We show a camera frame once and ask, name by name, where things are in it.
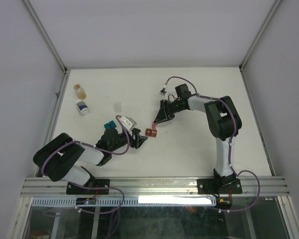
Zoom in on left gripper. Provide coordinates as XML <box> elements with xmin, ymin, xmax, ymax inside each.
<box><xmin>109</xmin><ymin>127</ymin><xmax>147</xmax><ymax>152</ymax></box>

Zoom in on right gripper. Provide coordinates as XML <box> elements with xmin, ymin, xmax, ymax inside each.
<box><xmin>154</xmin><ymin>99</ymin><xmax>185</xmax><ymax>123</ymax></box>

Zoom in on red pill box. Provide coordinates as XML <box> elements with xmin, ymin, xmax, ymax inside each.
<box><xmin>145</xmin><ymin>122</ymin><xmax>157</xmax><ymax>137</ymax></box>

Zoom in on white pill bottle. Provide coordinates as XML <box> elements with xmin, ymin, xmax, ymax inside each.
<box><xmin>76</xmin><ymin>99</ymin><xmax>90</xmax><ymax>115</ymax></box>

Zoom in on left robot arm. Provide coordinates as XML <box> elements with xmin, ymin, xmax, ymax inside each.
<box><xmin>33</xmin><ymin>128</ymin><xmax>148</xmax><ymax>182</ymax></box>

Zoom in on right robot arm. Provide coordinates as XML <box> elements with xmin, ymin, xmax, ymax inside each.
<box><xmin>154</xmin><ymin>84</ymin><xmax>242</xmax><ymax>193</ymax></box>

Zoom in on small glass vial orange pills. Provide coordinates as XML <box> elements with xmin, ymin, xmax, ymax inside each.
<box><xmin>74</xmin><ymin>84</ymin><xmax>87</xmax><ymax>100</ymax></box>

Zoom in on teal pill box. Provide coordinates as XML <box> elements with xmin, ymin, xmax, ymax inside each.
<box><xmin>104</xmin><ymin>120</ymin><xmax>117</xmax><ymax>130</ymax></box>

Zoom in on clear plastic pill box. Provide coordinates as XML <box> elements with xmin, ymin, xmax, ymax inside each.
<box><xmin>114</xmin><ymin>102</ymin><xmax>123</xmax><ymax>114</ymax></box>

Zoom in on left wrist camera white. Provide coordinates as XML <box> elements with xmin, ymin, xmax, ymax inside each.
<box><xmin>116</xmin><ymin>115</ymin><xmax>137</xmax><ymax>131</ymax></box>

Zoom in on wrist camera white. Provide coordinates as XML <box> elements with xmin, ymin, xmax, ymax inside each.
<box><xmin>116</xmin><ymin>115</ymin><xmax>137</xmax><ymax>131</ymax></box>
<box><xmin>159</xmin><ymin>85</ymin><xmax>167</xmax><ymax>96</ymax></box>

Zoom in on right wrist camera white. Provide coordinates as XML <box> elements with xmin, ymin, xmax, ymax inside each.
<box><xmin>159</xmin><ymin>85</ymin><xmax>167</xmax><ymax>96</ymax></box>

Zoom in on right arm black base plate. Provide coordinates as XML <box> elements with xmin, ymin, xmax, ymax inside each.
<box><xmin>197</xmin><ymin>178</ymin><xmax>243</xmax><ymax>195</ymax></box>

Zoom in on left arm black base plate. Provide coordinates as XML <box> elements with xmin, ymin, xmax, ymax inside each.
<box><xmin>66</xmin><ymin>178</ymin><xmax>110</xmax><ymax>196</ymax></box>

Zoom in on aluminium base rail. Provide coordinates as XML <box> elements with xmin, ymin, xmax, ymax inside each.
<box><xmin>21</xmin><ymin>176</ymin><xmax>290</xmax><ymax>197</ymax></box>

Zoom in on grey slotted cable duct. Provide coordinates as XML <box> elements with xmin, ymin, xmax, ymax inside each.
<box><xmin>32</xmin><ymin>196</ymin><xmax>216</xmax><ymax>207</ymax></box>

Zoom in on aluminium frame post right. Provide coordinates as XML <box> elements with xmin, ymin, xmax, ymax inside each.
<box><xmin>239</xmin><ymin>0</ymin><xmax>283</xmax><ymax>72</ymax></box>

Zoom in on aluminium frame post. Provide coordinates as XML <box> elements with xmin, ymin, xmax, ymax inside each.
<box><xmin>239</xmin><ymin>0</ymin><xmax>283</xmax><ymax>72</ymax></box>
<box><xmin>21</xmin><ymin>0</ymin><xmax>67</xmax><ymax>75</ymax></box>

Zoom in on aluminium frame post left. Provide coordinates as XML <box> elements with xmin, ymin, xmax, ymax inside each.
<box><xmin>21</xmin><ymin>0</ymin><xmax>67</xmax><ymax>75</ymax></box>

